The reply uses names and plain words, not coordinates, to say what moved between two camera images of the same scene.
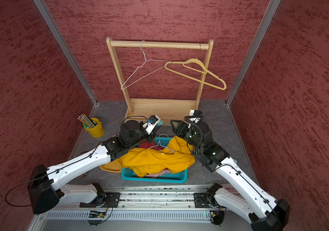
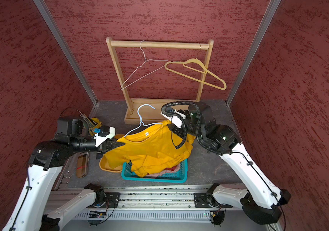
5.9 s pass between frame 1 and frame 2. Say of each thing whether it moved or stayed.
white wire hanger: stayed
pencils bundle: stayed
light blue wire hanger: moved
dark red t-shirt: moved
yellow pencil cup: stayed
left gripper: moved
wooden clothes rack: stayed
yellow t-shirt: moved
